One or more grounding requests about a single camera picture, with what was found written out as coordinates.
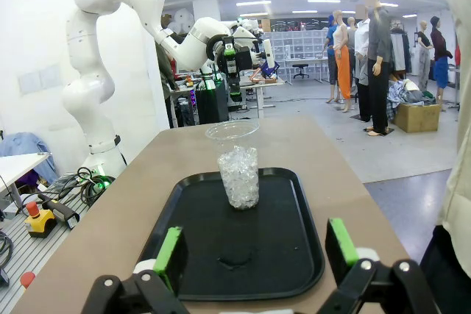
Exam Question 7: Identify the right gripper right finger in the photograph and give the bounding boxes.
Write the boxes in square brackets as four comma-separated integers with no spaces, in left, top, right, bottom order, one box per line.
[318,218,441,314]

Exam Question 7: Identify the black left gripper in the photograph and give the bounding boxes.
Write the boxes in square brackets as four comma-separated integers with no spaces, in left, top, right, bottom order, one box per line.
[222,36,255,104]

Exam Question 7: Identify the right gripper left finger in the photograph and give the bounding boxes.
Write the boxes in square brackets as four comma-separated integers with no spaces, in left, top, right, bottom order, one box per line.
[82,225,191,314]

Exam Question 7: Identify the tall clear plastic iced cup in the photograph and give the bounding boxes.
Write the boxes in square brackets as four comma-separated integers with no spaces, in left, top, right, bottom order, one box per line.
[205,119,261,211]

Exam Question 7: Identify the white office desk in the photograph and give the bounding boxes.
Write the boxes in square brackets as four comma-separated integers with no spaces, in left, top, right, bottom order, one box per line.
[238,74,286,118]

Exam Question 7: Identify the black computer tower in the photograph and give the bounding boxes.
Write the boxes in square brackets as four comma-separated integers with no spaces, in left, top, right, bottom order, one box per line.
[194,80,230,126]

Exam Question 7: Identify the person in dark green jacket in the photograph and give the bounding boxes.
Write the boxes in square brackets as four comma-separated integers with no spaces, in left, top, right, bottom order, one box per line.
[156,41,181,129]

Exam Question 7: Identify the black plastic serving tray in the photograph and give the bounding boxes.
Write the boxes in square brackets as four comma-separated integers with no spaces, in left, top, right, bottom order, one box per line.
[138,167,327,302]

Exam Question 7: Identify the mannequin in orange pants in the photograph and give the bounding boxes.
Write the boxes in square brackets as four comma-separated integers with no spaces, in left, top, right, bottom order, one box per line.
[323,10,355,113]

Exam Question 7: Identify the grey slotted mounting plate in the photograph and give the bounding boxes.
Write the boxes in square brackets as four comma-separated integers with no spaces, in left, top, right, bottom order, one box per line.
[0,177,122,314]

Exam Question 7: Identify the yellow emergency stop box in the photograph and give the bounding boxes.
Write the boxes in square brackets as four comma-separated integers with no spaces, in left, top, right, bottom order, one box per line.
[24,201,58,238]

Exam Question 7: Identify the mannequin in long white shirt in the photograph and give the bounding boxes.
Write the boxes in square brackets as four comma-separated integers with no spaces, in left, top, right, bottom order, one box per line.
[352,4,372,124]

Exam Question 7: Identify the red round knob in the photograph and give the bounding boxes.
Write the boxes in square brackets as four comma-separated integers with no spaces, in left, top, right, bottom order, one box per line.
[20,271,37,289]

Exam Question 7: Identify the mannequin grey shirt black pants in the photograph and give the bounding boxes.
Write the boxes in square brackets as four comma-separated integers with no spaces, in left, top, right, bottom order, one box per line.
[365,0,395,138]

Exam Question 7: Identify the brown cardboard box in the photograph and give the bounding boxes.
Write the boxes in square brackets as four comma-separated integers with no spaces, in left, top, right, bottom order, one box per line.
[395,102,442,134]

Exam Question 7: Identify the person in cream shirt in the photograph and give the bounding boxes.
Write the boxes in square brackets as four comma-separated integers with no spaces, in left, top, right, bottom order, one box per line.
[419,0,471,314]

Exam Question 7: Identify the clothes rack with garments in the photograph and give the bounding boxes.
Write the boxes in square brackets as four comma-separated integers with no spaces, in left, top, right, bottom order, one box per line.
[389,26,419,79]

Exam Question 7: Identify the pile of clothes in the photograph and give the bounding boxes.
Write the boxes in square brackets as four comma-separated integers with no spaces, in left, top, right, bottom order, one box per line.
[388,78,437,107]

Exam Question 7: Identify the white work table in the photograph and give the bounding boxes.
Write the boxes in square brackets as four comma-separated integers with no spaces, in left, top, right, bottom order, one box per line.
[0,151,51,197]

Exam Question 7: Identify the blue jacket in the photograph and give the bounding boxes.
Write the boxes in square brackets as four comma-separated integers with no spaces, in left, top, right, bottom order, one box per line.
[0,132,58,185]

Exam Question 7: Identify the mannequin black top grey pants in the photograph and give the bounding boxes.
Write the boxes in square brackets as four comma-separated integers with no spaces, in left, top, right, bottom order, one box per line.
[415,20,435,93]

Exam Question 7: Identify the mannequin maroon top blue skirt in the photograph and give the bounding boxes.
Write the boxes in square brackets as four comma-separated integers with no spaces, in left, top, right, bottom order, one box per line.
[428,15,454,106]

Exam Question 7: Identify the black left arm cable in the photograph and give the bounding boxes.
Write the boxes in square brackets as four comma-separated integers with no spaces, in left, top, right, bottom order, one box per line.
[205,34,226,63]

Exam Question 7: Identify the white storage drawer wall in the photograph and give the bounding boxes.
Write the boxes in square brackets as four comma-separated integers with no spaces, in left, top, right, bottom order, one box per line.
[272,29,329,60]

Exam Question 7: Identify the black cable bundle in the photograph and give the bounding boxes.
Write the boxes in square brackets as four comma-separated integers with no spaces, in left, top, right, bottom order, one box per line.
[54,166,116,207]

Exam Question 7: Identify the white wall panel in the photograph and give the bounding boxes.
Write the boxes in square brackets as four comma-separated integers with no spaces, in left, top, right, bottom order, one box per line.
[18,65,63,95]

